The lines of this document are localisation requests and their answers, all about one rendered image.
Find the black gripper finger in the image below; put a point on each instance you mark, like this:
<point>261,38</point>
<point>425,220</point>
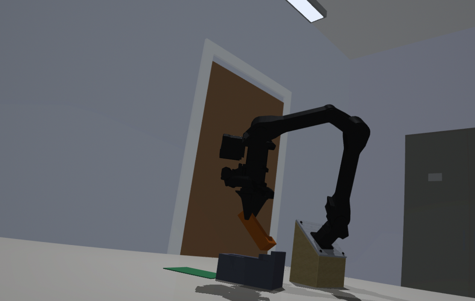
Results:
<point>249,200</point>
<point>260,202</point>

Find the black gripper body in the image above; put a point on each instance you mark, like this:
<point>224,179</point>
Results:
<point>253,179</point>

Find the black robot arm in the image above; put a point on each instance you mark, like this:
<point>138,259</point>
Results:
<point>258,139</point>

